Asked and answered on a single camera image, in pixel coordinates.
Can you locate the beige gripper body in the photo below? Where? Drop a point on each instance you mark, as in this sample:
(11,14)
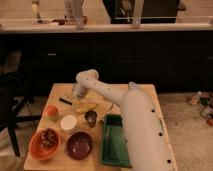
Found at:
(79,91)

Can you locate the black whiteboard eraser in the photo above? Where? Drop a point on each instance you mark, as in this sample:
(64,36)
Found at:
(65,101)

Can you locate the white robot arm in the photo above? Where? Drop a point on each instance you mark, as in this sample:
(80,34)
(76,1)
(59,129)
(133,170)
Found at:
(143,129)

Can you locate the green plastic tray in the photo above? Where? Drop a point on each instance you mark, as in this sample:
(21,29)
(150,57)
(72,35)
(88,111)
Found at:
(113,148)

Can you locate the yellow banana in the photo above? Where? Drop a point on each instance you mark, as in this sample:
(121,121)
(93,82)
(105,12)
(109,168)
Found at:
(85,108)

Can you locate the dark metal cup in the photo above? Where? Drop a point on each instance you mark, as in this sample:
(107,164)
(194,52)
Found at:
(91,117)

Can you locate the white round lid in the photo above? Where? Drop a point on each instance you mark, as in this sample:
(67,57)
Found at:
(68,122)

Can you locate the small orange cup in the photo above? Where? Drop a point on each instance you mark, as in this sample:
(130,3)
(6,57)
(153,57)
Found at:
(52,112)

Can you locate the dark red bowl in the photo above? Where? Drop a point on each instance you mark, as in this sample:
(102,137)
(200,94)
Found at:
(79,145)

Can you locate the orange bowl with nuts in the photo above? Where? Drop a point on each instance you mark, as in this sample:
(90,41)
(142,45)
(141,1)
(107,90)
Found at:
(44,144)

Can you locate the black office chair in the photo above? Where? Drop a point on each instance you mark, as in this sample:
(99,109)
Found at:
(8,114)

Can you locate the dark counter cabinet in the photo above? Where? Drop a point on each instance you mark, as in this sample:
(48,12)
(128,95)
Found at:
(173,61)

